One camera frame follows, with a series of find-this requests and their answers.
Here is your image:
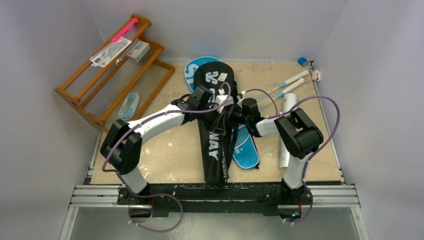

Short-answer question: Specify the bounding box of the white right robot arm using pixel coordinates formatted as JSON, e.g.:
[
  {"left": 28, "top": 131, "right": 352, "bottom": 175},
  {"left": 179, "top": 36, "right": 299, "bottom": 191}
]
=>
[{"left": 225, "top": 98, "right": 324, "bottom": 204}]

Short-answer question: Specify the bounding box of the white shuttlecock tube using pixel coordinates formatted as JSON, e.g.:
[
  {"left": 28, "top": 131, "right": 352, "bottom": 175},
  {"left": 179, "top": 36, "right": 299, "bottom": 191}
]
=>
[{"left": 279, "top": 93, "right": 298, "bottom": 171}]

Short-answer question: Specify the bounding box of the black metal base frame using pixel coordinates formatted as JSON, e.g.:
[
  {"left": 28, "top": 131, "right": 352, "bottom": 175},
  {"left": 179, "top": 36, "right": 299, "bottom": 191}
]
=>
[{"left": 67, "top": 177, "right": 360, "bottom": 220}]

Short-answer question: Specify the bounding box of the blue white plastic packet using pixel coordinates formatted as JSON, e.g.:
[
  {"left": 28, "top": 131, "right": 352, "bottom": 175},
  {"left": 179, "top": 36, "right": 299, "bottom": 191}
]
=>
[{"left": 118, "top": 92, "right": 140, "bottom": 121}]

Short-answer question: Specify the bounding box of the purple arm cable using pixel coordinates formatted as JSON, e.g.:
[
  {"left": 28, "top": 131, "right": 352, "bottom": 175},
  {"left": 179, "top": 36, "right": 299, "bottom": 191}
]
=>
[
  {"left": 241, "top": 88, "right": 341, "bottom": 226},
  {"left": 101, "top": 82, "right": 232, "bottom": 200}
]

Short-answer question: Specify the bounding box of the black Crossway racket cover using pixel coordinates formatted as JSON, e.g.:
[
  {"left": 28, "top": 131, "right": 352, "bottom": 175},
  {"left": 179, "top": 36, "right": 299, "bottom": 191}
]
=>
[{"left": 193, "top": 60, "right": 238, "bottom": 185}]

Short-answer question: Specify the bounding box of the clear stationery packet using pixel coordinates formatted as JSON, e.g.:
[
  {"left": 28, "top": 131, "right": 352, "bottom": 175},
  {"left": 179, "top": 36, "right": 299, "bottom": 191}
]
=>
[{"left": 89, "top": 37, "right": 132, "bottom": 68}]

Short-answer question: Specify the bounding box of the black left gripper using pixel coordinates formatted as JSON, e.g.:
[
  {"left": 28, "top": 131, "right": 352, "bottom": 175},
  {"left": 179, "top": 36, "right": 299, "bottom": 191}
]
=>
[{"left": 196, "top": 106, "right": 226, "bottom": 138}]

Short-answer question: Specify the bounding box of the pink white clip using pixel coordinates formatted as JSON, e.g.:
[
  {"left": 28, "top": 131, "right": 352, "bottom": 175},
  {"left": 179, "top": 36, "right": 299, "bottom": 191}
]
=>
[{"left": 311, "top": 69, "right": 321, "bottom": 82}]

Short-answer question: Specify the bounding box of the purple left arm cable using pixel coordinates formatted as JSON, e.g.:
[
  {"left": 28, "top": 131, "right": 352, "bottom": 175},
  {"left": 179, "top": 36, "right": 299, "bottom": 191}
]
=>
[{"left": 101, "top": 82, "right": 232, "bottom": 200}]

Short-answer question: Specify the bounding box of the small white box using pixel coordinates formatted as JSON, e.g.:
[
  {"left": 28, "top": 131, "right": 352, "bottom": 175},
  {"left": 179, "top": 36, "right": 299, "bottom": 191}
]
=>
[{"left": 127, "top": 40, "right": 150, "bottom": 63}]

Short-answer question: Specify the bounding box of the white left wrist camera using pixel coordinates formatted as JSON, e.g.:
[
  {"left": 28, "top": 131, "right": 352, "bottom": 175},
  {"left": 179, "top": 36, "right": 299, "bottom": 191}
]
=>
[{"left": 214, "top": 94, "right": 234, "bottom": 106}]

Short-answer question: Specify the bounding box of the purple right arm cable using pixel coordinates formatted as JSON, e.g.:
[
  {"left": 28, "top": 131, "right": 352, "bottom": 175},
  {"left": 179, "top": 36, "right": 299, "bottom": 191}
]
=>
[{"left": 241, "top": 88, "right": 341, "bottom": 226}]

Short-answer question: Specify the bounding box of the wooden shelf rack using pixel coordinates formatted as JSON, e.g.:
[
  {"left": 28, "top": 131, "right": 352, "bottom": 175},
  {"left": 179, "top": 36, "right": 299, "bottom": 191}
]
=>
[{"left": 55, "top": 14, "right": 175, "bottom": 132}]

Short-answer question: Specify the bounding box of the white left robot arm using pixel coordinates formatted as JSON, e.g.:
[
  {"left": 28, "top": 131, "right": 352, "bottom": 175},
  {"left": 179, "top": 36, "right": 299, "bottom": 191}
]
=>
[{"left": 100, "top": 83, "right": 234, "bottom": 205}]

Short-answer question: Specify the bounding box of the light blue badminton racket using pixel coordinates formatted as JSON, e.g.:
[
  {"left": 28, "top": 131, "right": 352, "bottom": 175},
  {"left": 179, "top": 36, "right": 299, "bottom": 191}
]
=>
[
  {"left": 267, "top": 70, "right": 309, "bottom": 95},
  {"left": 258, "top": 78, "right": 305, "bottom": 110}
]

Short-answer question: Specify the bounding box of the blue racket cover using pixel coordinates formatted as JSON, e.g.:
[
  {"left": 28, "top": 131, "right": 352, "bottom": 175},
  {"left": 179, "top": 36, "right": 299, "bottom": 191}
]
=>
[{"left": 184, "top": 56, "right": 260, "bottom": 170}]

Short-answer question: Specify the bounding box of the small blue block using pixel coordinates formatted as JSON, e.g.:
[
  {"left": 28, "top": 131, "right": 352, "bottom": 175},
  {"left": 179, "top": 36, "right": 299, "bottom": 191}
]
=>
[{"left": 297, "top": 57, "right": 310, "bottom": 67}]

